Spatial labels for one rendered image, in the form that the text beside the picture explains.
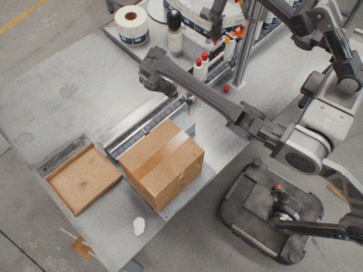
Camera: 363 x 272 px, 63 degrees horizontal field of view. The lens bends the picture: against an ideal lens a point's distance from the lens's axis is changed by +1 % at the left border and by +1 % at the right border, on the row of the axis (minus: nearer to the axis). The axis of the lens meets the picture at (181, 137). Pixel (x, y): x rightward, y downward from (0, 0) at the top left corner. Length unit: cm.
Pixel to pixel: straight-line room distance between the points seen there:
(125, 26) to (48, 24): 194
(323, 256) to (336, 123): 164
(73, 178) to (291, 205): 133
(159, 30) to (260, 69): 72
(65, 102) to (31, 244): 115
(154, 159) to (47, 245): 143
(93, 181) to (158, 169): 46
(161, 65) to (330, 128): 54
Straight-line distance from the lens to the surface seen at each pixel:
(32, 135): 185
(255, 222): 214
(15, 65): 349
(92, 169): 162
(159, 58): 93
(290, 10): 127
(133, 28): 192
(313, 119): 96
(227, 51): 185
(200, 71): 166
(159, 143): 130
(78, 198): 159
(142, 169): 125
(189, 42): 201
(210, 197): 238
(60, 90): 196
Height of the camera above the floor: 228
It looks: 62 degrees down
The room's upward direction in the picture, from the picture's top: 1 degrees counter-clockwise
